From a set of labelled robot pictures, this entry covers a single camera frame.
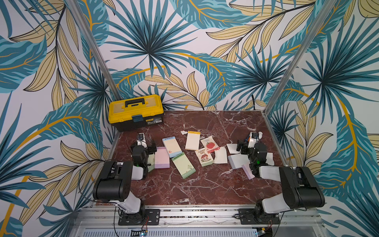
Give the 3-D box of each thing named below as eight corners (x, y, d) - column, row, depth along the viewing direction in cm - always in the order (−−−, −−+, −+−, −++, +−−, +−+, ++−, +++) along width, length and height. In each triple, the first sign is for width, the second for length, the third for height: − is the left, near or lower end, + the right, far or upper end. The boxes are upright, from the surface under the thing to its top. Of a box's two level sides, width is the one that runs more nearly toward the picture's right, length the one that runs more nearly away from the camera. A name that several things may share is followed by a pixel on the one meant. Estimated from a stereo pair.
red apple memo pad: (170, 158, 95) (170, 156, 93) (162, 141, 104) (162, 138, 101) (182, 153, 98) (182, 151, 96) (174, 136, 106) (173, 134, 104)
